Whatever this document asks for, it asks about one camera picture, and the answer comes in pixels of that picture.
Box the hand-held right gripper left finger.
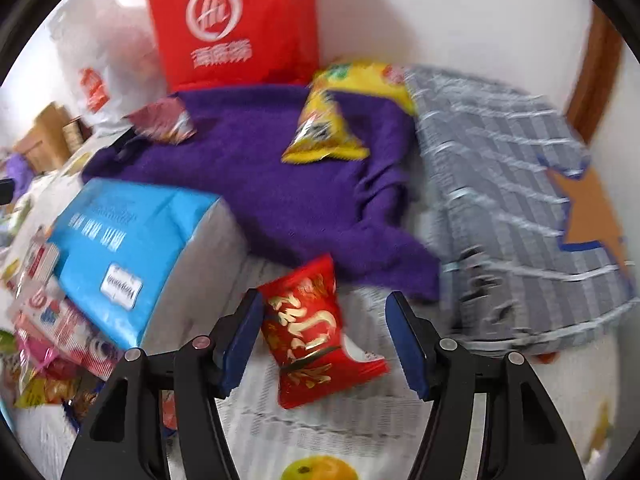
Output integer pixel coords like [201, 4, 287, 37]
[60, 289, 264, 480]

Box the pink snack packet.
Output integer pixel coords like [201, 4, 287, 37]
[125, 97, 198, 146]

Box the orange blue-edged star shape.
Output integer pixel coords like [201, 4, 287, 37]
[547, 165, 632, 272]

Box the fruit print tablecloth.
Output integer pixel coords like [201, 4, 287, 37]
[0, 150, 640, 480]

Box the plaid grey box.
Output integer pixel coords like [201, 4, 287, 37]
[402, 64, 640, 356]

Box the red gold-print snack packet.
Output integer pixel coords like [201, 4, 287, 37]
[256, 254, 390, 410]

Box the purple towel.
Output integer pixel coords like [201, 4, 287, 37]
[81, 85, 442, 303]

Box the white plastic shopping bag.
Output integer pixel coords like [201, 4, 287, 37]
[49, 0, 168, 136]

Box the pile of assorted snack packets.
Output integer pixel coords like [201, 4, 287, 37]
[0, 225, 176, 431]

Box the brown cardboard box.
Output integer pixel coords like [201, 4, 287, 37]
[15, 102, 93, 173]

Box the red paper bag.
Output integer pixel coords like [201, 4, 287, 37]
[142, 0, 321, 93]

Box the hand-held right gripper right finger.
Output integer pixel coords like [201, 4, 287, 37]
[385, 291, 586, 480]

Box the wooden door frame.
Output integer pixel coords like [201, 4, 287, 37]
[565, 7, 626, 146]

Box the large yellow snack packet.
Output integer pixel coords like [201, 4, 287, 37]
[312, 60, 418, 116]

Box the small yellow snack packet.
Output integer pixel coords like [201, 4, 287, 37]
[281, 87, 371, 165]

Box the blue tissue pack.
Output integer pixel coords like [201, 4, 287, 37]
[50, 177, 251, 351]

